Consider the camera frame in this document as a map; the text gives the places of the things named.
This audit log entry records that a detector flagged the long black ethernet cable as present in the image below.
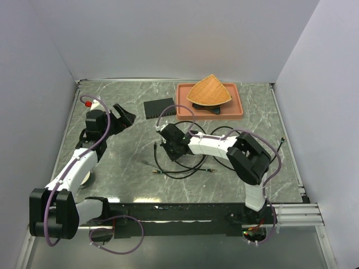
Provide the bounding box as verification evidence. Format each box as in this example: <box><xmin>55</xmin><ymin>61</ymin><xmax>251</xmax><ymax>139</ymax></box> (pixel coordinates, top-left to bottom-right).
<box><xmin>154</xmin><ymin>120</ymin><xmax>286</xmax><ymax>179</ymax></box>

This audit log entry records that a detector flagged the black network switch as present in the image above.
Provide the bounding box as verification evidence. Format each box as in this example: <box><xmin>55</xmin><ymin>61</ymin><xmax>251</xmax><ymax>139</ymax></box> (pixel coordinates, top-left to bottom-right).
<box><xmin>144</xmin><ymin>98</ymin><xmax>176</xmax><ymax>119</ymax></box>

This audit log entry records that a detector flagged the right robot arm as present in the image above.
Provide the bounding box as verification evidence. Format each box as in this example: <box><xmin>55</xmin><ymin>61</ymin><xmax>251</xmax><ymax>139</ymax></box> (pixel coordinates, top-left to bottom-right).
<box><xmin>155</xmin><ymin>123</ymin><xmax>270</xmax><ymax>224</ymax></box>

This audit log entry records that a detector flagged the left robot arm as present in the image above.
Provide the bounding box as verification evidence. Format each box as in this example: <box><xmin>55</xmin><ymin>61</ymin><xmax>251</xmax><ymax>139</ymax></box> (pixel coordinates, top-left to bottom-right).
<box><xmin>29</xmin><ymin>102</ymin><xmax>136</xmax><ymax>239</ymax></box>

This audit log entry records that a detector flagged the white tape roll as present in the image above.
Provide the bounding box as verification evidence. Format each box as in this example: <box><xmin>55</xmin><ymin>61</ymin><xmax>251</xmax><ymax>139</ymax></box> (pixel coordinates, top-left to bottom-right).
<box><xmin>79</xmin><ymin>171</ymin><xmax>93</xmax><ymax>189</ymax></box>

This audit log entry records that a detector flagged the aluminium frame rail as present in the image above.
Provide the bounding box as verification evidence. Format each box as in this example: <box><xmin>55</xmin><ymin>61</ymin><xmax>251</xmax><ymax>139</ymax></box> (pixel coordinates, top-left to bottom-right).
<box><xmin>16</xmin><ymin>203</ymin><xmax>337</xmax><ymax>268</ymax></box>

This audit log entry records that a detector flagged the woven bamboo basket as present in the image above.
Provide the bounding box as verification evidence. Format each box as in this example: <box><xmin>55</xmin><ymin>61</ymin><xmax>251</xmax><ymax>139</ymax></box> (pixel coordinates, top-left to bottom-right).
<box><xmin>187</xmin><ymin>74</ymin><xmax>232</xmax><ymax>106</ymax></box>

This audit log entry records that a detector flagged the terracotta plastic tray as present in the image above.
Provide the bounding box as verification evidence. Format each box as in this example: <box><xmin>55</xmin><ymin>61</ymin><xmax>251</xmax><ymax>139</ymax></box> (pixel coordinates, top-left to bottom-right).
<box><xmin>175</xmin><ymin>82</ymin><xmax>244</xmax><ymax>121</ymax></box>

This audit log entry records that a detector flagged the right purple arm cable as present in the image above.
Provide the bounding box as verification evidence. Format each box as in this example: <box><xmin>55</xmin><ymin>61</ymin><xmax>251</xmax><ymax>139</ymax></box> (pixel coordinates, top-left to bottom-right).
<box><xmin>155</xmin><ymin>104</ymin><xmax>283</xmax><ymax>245</ymax></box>

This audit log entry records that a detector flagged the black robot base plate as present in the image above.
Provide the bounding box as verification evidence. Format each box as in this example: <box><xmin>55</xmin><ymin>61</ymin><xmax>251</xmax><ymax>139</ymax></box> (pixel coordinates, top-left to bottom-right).
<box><xmin>90</xmin><ymin>197</ymin><xmax>277</xmax><ymax>239</ymax></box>

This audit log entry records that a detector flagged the short black patch cable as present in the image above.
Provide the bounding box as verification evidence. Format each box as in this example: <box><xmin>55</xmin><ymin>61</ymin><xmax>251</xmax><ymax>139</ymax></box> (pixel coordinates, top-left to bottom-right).
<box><xmin>151</xmin><ymin>168</ymin><xmax>215</xmax><ymax>175</ymax></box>

